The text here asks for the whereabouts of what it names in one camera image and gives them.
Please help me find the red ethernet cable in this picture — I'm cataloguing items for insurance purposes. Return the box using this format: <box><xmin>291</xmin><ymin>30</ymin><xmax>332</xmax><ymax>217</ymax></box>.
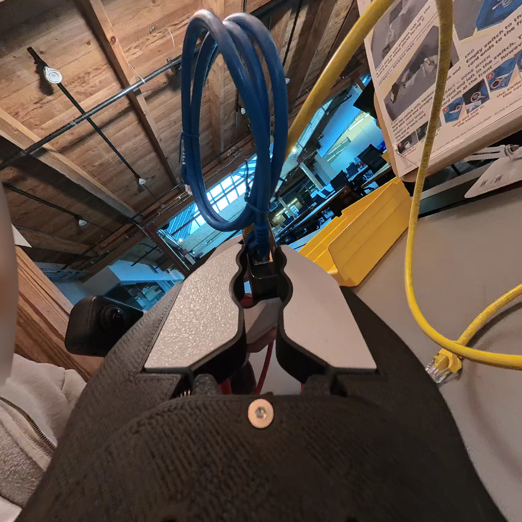
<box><xmin>219</xmin><ymin>314</ymin><xmax>276</xmax><ymax>397</ymax></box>

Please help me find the black ethernet splitter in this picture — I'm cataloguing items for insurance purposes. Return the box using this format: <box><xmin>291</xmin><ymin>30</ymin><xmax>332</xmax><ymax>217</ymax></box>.
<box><xmin>243</xmin><ymin>258</ymin><xmax>288</xmax><ymax>302</ymax></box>

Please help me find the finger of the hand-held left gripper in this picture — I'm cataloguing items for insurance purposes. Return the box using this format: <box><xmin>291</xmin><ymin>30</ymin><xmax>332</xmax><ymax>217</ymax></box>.
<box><xmin>244</xmin><ymin>299</ymin><xmax>284</xmax><ymax>345</ymax></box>

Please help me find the instruction sheet board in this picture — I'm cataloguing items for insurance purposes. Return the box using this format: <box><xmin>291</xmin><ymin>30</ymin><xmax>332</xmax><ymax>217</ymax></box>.
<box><xmin>356</xmin><ymin>0</ymin><xmax>522</xmax><ymax>181</ymax></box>

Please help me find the blue ethernet cable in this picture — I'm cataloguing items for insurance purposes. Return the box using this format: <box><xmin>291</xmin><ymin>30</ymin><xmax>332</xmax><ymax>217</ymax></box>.
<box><xmin>179</xmin><ymin>10</ymin><xmax>291</xmax><ymax>263</ymax></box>

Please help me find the white stand base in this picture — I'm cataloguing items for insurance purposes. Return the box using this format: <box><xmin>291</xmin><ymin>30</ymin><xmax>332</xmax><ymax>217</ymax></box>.
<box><xmin>464</xmin><ymin>159</ymin><xmax>522</xmax><ymax>200</ymax></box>

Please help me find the person's grey hoodie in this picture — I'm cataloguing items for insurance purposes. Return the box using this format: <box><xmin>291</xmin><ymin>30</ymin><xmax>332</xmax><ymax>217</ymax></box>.
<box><xmin>0</xmin><ymin>353</ymin><xmax>88</xmax><ymax>508</ymax></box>

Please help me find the yellow plastic bin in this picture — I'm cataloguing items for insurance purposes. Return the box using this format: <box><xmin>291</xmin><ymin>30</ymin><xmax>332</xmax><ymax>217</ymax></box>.
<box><xmin>300</xmin><ymin>176</ymin><xmax>413</xmax><ymax>288</ymax></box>

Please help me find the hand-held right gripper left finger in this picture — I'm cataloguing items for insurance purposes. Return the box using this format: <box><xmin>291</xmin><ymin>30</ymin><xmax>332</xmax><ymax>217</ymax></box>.
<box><xmin>144</xmin><ymin>245</ymin><xmax>246</xmax><ymax>372</ymax></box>

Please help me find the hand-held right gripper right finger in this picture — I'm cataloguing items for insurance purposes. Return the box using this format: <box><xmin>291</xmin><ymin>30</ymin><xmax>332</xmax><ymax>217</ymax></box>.
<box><xmin>276</xmin><ymin>247</ymin><xmax>378</xmax><ymax>372</ymax></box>

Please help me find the yellow ethernet cable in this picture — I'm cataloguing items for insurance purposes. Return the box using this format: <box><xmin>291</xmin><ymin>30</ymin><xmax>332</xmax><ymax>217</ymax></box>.
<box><xmin>280</xmin><ymin>0</ymin><xmax>522</xmax><ymax>386</ymax></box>

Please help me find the wooden door panel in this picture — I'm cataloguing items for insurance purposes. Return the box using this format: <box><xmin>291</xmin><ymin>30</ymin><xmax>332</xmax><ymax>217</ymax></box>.
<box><xmin>14</xmin><ymin>247</ymin><xmax>92</xmax><ymax>381</ymax></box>

